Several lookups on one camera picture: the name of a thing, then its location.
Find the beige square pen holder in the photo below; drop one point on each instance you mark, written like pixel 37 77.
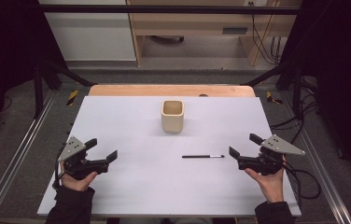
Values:
pixel 172 123

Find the yellow black hazard tape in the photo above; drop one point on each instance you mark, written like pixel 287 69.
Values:
pixel 73 97
pixel 270 98

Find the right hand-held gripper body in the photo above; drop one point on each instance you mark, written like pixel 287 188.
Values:
pixel 268 161

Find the white cabinet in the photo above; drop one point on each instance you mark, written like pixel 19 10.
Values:
pixel 92 37

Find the person's left hand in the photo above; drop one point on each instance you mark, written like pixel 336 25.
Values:
pixel 77 184

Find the person's right hand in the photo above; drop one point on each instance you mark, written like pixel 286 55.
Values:
pixel 271 186

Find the wooden table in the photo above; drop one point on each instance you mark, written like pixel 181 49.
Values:
pixel 151 90

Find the light wooden desk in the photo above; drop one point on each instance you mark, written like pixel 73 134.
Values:
pixel 195 23

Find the black curtain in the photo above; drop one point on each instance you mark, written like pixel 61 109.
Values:
pixel 341 77
pixel 5 46

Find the aluminium rail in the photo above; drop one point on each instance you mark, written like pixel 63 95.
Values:
pixel 320 168
pixel 18 155

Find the black horizontal frame bar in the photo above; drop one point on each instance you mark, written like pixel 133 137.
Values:
pixel 164 9

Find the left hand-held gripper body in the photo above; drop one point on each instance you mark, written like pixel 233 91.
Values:
pixel 76 161

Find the black metal stand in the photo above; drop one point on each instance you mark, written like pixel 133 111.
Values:
pixel 297 93
pixel 39 93

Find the black pen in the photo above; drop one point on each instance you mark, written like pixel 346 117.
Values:
pixel 201 156

